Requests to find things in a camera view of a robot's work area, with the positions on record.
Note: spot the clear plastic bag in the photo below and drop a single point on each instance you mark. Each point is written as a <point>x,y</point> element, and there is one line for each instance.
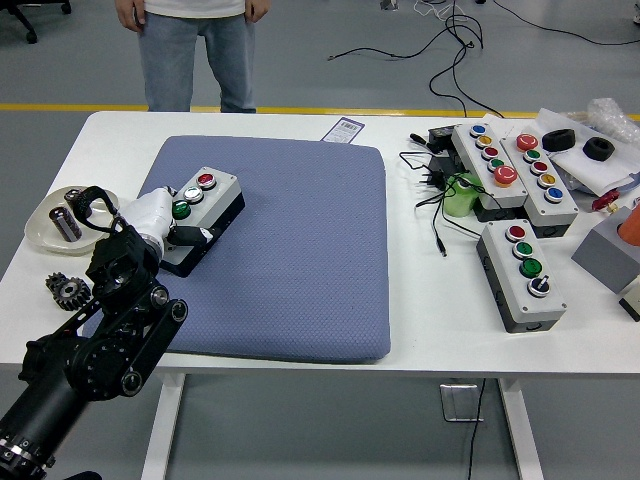
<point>610,117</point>

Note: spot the person's right hand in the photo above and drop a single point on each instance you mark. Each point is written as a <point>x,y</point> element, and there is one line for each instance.
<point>130,15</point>

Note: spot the blue-grey padded mat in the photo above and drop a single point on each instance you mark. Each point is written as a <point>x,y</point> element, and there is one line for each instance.
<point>300,250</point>

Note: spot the small red part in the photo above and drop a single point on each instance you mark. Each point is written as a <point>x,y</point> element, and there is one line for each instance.
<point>604,201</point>

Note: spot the green tape roll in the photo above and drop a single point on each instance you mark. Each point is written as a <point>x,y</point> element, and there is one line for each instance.
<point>457,205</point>

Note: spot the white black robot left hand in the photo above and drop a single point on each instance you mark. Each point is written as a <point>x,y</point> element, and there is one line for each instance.
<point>150,210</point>

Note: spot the grey four-button control box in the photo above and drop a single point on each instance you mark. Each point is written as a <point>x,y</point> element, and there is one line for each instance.
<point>545,310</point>
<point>220,200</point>

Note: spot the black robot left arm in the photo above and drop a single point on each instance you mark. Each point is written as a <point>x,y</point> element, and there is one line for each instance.
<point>115,340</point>

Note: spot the white table leg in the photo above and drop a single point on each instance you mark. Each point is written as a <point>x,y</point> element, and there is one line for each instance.
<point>522,435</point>
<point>162,430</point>

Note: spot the black plug adapter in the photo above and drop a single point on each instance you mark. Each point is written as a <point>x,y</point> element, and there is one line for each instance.
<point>435,179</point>

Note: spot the black power adapter block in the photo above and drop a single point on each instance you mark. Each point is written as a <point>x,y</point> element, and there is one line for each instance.
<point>445,162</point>
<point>440,135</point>

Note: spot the beige plate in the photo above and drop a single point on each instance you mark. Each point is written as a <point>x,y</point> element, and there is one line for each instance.
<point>42,230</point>

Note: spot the orange cylinder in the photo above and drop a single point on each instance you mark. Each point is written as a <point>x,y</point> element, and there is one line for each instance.
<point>631,227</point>

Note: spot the white paper sheet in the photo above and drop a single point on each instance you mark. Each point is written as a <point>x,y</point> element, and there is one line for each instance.
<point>595,170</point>

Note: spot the grey five-button control box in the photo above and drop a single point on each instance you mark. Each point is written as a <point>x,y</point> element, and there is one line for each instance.
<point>505,192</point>
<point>560,212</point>

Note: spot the small white black box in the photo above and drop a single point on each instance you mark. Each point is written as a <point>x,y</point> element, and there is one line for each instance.
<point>632,300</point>

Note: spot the grey block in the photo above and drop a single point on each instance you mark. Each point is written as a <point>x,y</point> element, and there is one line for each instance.
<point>600,255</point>

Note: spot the person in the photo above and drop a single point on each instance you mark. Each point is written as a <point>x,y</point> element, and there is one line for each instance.
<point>170,60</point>

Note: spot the black metal gear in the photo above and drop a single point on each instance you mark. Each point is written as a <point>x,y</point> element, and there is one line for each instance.
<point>67,292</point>

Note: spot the person's left hand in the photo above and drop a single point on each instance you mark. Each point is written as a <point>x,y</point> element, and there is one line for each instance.
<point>257,10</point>

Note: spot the black office chair base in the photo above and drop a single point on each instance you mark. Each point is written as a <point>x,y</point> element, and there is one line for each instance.
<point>20,12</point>

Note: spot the purple white barcode label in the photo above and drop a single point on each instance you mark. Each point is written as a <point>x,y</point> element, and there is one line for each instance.
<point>342,130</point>

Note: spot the metal floor socket plate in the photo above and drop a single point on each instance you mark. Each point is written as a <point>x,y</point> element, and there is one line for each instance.
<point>457,402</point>

